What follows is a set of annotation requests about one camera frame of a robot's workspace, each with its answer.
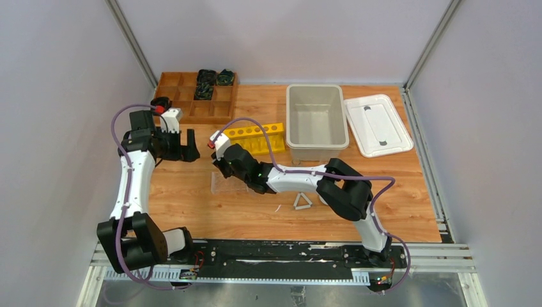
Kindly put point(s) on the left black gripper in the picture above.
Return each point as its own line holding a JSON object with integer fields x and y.
{"x": 175, "y": 146}

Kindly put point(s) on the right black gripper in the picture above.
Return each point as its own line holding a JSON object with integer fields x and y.
{"x": 220, "y": 164}

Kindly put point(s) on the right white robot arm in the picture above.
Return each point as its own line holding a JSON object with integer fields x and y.
{"x": 342, "y": 188}

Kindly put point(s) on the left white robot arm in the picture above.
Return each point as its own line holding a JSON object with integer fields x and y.
{"x": 130, "y": 238}

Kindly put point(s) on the clear plastic tube rack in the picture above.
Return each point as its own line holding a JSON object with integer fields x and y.
{"x": 221, "y": 185}

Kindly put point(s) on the yellow test tube rack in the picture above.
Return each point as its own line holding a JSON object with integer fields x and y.
{"x": 252, "y": 139}

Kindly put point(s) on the wooden compartment tray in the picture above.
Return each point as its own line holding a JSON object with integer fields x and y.
{"x": 199, "y": 104}

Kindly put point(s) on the white clay triangle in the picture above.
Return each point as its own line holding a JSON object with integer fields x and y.
{"x": 302, "y": 202}

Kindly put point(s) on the grey plastic bin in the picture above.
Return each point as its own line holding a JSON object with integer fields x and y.
{"x": 316, "y": 127}

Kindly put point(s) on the white plastic bin lid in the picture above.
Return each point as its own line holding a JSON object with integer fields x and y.
{"x": 376, "y": 126}

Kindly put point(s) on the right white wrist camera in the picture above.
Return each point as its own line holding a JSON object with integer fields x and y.
{"x": 219, "y": 142}

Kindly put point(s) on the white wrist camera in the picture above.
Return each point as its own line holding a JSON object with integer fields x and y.
{"x": 219, "y": 142}
{"x": 169, "y": 120}

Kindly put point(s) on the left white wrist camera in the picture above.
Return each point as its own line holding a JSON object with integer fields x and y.
{"x": 169, "y": 120}

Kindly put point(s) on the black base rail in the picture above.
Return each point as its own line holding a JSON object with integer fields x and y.
{"x": 283, "y": 262}

